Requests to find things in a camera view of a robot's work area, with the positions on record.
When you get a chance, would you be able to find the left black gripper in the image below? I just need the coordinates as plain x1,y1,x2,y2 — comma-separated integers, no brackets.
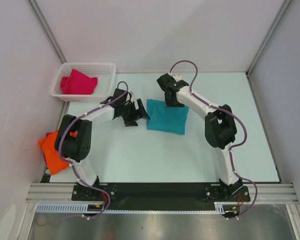
120,98,150,127

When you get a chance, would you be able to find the teal t shirt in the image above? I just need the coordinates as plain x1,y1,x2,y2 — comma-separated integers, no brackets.
146,99,189,135

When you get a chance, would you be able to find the white plastic basket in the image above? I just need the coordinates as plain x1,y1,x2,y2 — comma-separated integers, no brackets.
50,62,116,102

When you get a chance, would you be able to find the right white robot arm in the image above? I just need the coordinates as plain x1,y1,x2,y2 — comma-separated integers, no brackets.
156,73,243,201

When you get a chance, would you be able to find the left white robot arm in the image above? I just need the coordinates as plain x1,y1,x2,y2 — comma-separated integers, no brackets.
54,88,150,200

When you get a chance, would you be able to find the magenta t shirt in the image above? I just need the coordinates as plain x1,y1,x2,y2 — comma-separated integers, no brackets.
60,69,98,95

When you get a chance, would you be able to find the orange t shirt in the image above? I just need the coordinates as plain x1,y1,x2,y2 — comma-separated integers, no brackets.
37,130,71,175

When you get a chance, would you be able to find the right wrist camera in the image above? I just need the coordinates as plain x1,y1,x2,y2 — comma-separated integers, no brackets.
172,74,182,82

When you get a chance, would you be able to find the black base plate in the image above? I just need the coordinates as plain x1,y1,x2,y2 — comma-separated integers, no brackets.
71,182,251,211

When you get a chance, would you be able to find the white slotted cable duct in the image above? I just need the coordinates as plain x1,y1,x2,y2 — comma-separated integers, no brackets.
36,202,241,215

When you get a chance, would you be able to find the aluminium front rail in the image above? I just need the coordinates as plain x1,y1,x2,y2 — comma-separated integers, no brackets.
26,183,299,204

